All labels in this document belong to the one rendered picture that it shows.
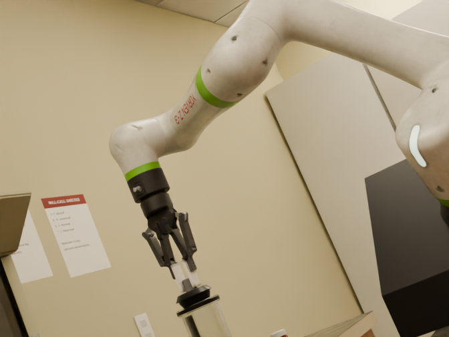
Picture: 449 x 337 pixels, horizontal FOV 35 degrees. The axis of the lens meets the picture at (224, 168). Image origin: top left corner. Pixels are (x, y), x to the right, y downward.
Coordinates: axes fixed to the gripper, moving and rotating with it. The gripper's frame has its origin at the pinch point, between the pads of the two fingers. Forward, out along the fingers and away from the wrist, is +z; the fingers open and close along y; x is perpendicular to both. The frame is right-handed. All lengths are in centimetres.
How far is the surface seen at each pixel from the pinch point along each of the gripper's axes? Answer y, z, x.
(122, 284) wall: -60, -10, 54
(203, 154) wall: -60, -57, 146
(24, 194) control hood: -5.6, -26.5, -35.3
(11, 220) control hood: -9.3, -22.6, -37.5
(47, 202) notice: -60, -43, 32
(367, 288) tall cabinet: -52, 33, 246
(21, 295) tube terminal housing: -17.0, -8.5, -34.2
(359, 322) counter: 12, 30, 57
